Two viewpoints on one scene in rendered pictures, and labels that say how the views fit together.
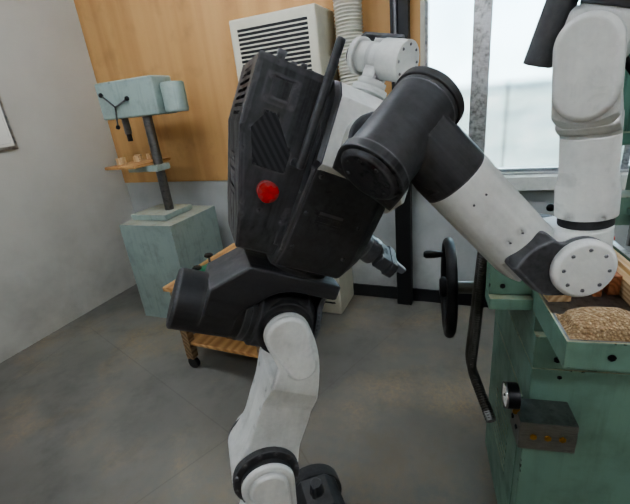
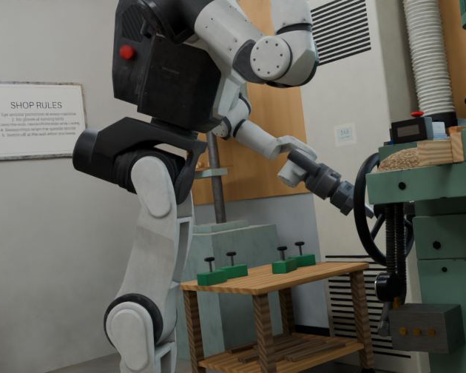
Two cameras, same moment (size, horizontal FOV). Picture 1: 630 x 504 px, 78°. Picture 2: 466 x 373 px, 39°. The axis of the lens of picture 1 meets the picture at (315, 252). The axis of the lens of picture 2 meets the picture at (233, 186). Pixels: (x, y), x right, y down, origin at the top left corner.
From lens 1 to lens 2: 1.10 m
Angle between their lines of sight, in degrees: 34
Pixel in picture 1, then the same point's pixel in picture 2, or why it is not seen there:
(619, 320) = (412, 151)
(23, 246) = (73, 255)
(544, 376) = (430, 269)
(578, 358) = (377, 191)
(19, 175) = (86, 181)
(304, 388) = (162, 229)
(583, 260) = (263, 49)
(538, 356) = (418, 243)
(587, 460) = not seen: outside the picture
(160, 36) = not seen: hidden behind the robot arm
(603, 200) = (281, 12)
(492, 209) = (217, 28)
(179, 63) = not seen: hidden behind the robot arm
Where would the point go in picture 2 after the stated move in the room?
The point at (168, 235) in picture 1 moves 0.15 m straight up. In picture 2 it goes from (208, 246) to (205, 217)
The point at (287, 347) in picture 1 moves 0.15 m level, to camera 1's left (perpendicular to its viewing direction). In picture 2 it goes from (146, 183) to (93, 190)
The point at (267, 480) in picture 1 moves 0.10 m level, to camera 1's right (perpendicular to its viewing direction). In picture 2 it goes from (125, 313) to (162, 311)
